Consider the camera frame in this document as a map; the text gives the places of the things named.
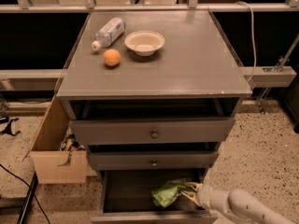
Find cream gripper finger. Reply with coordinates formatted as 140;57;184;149
181;190;199;205
185;182;202;192

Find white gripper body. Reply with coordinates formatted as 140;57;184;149
196;184;230;211

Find green rice chip bag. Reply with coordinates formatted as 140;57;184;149
151;177;192;208

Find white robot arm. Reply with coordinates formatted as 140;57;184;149
182;182;296;224

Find grey top drawer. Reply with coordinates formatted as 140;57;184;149
70;118;235;145

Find grey open bottom drawer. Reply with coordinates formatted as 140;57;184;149
91;169;218;224

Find grey drawer cabinet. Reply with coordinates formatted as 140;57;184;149
56;9;253;173

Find grey middle drawer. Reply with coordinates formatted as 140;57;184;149
88;151;219;171

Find snack packets in box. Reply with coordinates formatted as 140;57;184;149
60;127;85;151

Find white paper bowl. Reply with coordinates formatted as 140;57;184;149
124;31;165;56

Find light wooden box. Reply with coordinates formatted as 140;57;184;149
29;96;88;184

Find orange fruit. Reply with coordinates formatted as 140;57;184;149
103;49;121;66

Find black floor bar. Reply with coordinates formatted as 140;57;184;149
17;174;38;224

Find clear plastic water bottle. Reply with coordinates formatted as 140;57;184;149
92;17;125;51

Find black clamp tool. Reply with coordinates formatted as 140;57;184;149
0;117;20;136

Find black floor cable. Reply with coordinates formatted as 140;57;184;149
0;163;51;224

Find white hanging cable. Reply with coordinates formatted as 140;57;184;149
235;1;258;83

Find aluminium frame rail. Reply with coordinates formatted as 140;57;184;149
0;3;299;13

